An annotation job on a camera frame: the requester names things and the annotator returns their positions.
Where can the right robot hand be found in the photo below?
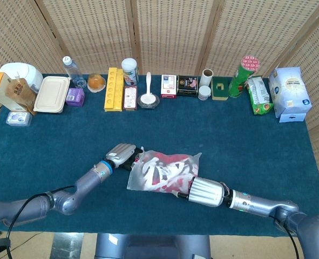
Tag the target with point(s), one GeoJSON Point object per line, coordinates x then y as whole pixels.
{"type": "Point", "coordinates": [205, 191]}

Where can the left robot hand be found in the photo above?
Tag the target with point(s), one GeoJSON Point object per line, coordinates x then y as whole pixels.
{"type": "Point", "coordinates": [121, 155]}

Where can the frosted plastic zip bag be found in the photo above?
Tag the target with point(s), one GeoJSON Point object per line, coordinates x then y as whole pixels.
{"type": "Point", "coordinates": [137, 180]}

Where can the red white printed garment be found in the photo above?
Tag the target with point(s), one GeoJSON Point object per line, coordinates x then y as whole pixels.
{"type": "Point", "coordinates": [170, 167]}

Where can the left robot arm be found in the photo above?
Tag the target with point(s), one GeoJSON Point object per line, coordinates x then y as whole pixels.
{"type": "Point", "coordinates": [89, 180]}

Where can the green snack bag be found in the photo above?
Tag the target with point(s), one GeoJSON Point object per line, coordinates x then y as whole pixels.
{"type": "Point", "coordinates": [259, 94]}

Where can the white blue flour bag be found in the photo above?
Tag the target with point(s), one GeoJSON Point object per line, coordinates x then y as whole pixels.
{"type": "Point", "coordinates": [288, 91]}

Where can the dark red small box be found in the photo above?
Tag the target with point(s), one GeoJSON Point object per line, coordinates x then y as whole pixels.
{"type": "Point", "coordinates": [130, 98]}

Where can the blue carpet mat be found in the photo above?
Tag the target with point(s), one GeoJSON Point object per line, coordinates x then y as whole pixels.
{"type": "Point", "coordinates": [67, 135]}

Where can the patterned dark bowl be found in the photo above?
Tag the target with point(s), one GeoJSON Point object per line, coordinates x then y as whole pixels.
{"type": "Point", "coordinates": [153, 103]}

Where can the white rice spoon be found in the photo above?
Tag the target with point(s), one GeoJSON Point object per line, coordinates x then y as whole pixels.
{"type": "Point", "coordinates": [147, 97]}

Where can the yellow egg tray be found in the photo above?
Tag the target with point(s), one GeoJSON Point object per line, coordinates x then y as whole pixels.
{"type": "Point", "coordinates": [113, 91]}

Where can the purple box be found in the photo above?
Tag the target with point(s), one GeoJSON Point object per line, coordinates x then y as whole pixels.
{"type": "Point", "coordinates": [75, 97]}

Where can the grey robot torso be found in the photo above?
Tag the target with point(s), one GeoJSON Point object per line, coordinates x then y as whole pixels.
{"type": "Point", "coordinates": [153, 246]}

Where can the orange jelly cup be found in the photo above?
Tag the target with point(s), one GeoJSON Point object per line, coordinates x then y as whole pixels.
{"type": "Point", "coordinates": [96, 82]}

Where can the red white card box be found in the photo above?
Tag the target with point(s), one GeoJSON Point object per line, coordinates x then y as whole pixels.
{"type": "Point", "coordinates": [168, 86]}

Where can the white can green label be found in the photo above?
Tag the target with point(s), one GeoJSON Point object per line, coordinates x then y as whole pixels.
{"type": "Point", "coordinates": [130, 71]}

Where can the beige lidded food container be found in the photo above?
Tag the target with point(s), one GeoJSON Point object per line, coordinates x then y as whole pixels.
{"type": "Point", "coordinates": [52, 94]}

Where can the clear plastic water bottle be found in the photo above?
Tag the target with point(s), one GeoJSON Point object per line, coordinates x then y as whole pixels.
{"type": "Point", "coordinates": [74, 73]}

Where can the dark stacked boxes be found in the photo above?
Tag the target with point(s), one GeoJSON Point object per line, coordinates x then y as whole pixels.
{"type": "Point", "coordinates": [187, 86]}

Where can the small white jar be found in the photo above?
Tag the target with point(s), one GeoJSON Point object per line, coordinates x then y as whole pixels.
{"type": "Point", "coordinates": [204, 93]}

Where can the green yellow sponge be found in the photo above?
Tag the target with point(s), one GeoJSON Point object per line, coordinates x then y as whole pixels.
{"type": "Point", "coordinates": [220, 89]}

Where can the clear blue plastic box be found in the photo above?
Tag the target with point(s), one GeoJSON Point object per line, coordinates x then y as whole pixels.
{"type": "Point", "coordinates": [19, 118]}

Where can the white paper roll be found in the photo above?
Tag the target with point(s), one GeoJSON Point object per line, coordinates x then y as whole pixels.
{"type": "Point", "coordinates": [206, 78]}

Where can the brown paper pouch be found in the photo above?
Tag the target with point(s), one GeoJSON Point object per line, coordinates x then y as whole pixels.
{"type": "Point", "coordinates": [20, 93]}

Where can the green chips can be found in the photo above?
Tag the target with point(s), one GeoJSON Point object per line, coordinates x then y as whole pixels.
{"type": "Point", "coordinates": [241, 78]}

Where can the white rice cooker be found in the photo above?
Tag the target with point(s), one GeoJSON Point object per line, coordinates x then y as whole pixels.
{"type": "Point", "coordinates": [27, 73]}

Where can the wicker folding screen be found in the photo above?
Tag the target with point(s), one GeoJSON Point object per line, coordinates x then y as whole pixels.
{"type": "Point", "coordinates": [175, 32]}

